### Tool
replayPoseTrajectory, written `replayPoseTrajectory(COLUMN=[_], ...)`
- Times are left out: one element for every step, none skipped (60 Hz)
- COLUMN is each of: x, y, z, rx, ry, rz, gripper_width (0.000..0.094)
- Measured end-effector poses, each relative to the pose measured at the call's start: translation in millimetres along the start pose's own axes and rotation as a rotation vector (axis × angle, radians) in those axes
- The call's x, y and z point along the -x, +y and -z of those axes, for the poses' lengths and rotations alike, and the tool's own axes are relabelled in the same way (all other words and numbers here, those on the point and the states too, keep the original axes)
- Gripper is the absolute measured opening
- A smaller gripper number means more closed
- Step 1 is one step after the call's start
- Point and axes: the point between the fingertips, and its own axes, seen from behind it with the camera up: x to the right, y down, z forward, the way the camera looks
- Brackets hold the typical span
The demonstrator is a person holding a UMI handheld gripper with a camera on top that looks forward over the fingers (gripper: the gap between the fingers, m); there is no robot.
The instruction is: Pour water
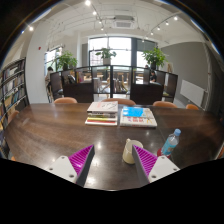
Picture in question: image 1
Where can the low dark divider shelf unit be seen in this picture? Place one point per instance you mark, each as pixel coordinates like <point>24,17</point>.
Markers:
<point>78,91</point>

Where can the white wall radiator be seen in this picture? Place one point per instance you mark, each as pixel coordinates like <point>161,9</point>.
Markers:
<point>192,92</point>

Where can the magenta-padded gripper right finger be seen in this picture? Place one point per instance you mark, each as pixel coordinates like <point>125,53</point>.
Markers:
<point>163,166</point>

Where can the yellow-spined book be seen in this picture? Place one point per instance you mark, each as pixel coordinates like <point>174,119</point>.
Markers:
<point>101,118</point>

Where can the large dark-potted green plant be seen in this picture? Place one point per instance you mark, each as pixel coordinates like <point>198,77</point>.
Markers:
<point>155,57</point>

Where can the clear blue-capped water bottle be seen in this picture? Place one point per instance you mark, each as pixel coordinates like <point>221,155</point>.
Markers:
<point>170,143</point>

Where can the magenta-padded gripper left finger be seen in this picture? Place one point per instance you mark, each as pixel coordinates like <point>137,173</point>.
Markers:
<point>63,166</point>

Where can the flat round red coaster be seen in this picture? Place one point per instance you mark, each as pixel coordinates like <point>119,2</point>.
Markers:
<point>159,153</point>

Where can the blue and white cover book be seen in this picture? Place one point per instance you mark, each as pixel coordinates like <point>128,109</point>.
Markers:
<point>138,118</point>

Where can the person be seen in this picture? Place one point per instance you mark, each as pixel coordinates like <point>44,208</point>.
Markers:
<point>49,80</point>
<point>153,76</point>

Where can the ceiling air conditioner unit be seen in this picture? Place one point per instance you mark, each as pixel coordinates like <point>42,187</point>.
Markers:
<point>124,22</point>

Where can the tall dark bookshelf unit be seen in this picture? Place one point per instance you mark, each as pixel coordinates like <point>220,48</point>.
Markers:
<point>13,90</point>

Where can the bushy green potted plant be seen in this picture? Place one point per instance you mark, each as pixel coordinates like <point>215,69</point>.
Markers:
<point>66,60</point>

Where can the small white-potted green plant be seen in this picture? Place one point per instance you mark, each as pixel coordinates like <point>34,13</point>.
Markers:
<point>106,54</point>

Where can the red-spined book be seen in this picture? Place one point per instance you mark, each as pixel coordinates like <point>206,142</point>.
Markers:
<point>101,122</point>

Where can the white-covered book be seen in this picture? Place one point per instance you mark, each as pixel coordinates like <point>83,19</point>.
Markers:
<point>102,107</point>

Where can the ceiling lights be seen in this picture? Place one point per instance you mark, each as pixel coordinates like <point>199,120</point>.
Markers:
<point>87,2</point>

